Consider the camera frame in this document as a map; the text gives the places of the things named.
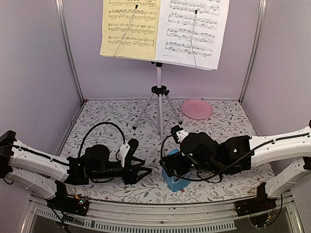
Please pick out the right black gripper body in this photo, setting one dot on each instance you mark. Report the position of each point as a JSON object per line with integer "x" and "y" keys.
{"x": 180, "y": 169}

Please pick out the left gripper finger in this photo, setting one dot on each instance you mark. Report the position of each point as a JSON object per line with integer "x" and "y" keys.
{"x": 134, "y": 161}
{"x": 138, "y": 173}

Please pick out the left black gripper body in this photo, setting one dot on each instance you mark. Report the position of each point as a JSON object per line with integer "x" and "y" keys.
{"x": 126, "y": 177}

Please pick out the blue metronome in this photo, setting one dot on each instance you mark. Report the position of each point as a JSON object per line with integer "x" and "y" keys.
{"x": 175, "y": 183}

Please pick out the lilac music stand with tripod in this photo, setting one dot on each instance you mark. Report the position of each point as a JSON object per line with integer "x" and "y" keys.
{"x": 161, "y": 92}

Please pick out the white sheet music page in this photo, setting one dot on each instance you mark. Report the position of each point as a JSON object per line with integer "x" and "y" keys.
{"x": 191, "y": 32}

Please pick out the yellow sheet music page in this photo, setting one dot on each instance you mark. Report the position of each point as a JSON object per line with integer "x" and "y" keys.
{"x": 129, "y": 29}

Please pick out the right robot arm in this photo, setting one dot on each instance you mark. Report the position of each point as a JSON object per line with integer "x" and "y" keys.
{"x": 199, "y": 152}

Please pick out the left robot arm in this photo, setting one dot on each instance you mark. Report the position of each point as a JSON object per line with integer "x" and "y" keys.
{"x": 46, "y": 174}

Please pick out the floral table mat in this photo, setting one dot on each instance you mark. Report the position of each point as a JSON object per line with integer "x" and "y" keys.
{"x": 109, "y": 122}

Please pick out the pink plate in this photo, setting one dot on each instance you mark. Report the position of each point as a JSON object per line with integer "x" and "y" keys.
{"x": 196, "y": 109}

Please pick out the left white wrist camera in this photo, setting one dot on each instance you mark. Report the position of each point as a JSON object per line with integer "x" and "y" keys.
{"x": 126, "y": 152}

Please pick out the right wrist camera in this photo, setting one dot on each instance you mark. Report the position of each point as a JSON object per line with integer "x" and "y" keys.
{"x": 179, "y": 134}

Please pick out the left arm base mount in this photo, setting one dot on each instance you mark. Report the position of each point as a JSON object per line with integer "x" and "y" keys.
{"x": 77, "y": 205}

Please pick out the front aluminium rail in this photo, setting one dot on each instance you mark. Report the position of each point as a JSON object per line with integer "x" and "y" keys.
{"x": 118, "y": 217}

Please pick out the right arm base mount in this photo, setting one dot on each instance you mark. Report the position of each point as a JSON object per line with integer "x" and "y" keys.
{"x": 259, "y": 203}

